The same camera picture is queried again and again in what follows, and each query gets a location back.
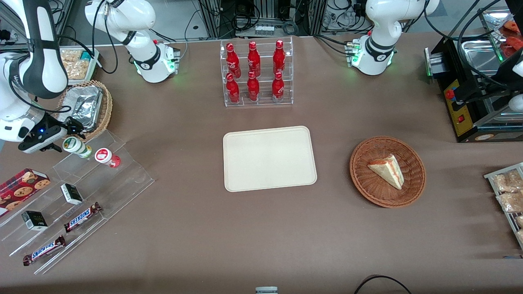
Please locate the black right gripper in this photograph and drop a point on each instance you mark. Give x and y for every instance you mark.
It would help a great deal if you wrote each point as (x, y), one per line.
(55, 122)

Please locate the green yogurt cup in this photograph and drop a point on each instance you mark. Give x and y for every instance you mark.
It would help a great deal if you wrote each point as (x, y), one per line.
(77, 148)

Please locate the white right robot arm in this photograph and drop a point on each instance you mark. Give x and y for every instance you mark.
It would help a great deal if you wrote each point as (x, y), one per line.
(152, 61)

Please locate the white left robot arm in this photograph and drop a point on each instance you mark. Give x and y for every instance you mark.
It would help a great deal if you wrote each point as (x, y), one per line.
(378, 55)

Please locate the aluminium foil tray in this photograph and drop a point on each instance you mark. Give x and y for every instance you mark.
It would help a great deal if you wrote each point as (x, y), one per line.
(88, 104)

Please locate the beige plastic tray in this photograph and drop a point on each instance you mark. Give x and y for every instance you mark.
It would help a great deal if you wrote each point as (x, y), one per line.
(269, 159)

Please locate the steel tray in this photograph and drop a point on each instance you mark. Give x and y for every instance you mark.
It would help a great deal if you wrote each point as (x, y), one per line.
(480, 57)

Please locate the oval tan wicker basket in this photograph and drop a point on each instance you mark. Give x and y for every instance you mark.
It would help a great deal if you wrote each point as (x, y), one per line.
(107, 108)

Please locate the red yogurt cup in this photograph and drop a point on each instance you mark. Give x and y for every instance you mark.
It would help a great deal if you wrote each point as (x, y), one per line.
(107, 157)

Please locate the clear bag of crackers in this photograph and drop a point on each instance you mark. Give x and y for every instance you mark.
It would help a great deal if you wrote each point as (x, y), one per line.
(73, 67)

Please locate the white snack bin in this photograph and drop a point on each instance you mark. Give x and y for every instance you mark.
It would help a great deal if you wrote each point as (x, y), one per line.
(94, 67)

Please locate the small black box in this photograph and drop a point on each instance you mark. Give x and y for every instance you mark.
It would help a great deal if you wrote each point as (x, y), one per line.
(72, 194)
(34, 221)

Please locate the teal snack packet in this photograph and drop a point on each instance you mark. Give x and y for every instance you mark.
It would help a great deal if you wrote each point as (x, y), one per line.
(87, 55)

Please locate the clear acrylic stepped display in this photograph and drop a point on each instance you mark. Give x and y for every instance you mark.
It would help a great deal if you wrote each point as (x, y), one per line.
(130, 179)

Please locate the red tartan cookie box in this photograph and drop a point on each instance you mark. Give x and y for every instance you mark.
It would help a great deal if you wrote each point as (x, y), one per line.
(22, 188)

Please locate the Snickers chocolate bar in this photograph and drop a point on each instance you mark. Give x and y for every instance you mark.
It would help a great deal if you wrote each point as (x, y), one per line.
(81, 217)
(44, 250)

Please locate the red cola bottle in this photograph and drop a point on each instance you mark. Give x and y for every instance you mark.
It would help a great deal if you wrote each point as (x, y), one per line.
(232, 61)
(279, 58)
(278, 87)
(232, 90)
(253, 60)
(253, 88)

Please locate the clear acrylic bottle rack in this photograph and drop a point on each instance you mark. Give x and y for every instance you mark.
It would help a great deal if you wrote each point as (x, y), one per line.
(263, 104)

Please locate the grey power strip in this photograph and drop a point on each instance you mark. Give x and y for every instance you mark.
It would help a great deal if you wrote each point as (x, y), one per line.
(264, 29)

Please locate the small grey device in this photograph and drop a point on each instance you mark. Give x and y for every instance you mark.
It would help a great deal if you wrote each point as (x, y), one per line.
(266, 290)

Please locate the round brown wicker basket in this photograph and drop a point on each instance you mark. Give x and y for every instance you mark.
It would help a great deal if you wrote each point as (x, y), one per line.
(367, 192)

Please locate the wrapped triangle sandwich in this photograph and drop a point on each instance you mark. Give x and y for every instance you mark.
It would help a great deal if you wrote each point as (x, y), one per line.
(388, 170)

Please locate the black sealing machine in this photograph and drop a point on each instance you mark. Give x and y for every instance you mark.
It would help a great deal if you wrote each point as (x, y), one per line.
(470, 118)

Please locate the clear bag of snacks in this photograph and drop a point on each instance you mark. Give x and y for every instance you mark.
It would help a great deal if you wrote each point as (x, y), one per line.
(512, 202)
(508, 181)

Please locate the red food pack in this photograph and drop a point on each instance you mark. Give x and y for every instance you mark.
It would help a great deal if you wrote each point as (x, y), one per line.
(512, 41)

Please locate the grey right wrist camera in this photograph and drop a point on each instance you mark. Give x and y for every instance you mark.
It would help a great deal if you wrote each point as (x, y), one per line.
(43, 143)

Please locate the aluminium frame post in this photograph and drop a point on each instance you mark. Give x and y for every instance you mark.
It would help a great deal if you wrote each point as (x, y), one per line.
(212, 18)
(316, 16)

